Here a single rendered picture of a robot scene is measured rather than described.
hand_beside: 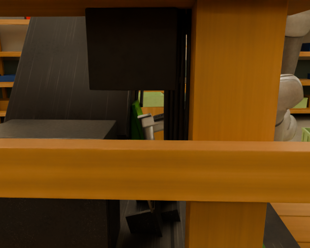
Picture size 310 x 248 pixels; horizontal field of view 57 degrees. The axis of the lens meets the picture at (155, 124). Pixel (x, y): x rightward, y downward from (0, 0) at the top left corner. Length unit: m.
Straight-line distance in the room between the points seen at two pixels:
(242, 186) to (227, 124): 0.10
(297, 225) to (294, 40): 0.73
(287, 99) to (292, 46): 0.56
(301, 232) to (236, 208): 0.51
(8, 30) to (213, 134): 6.60
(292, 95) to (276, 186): 0.38
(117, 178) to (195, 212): 0.17
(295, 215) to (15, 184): 0.90
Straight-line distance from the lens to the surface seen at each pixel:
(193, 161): 0.46
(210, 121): 0.49
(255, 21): 0.49
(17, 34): 6.89
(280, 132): 0.92
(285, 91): 0.83
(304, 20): 1.31
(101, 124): 0.75
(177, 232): 0.91
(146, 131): 0.81
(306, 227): 1.09
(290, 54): 1.38
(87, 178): 0.49
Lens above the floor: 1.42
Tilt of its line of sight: 14 degrees down
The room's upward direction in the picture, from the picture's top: straight up
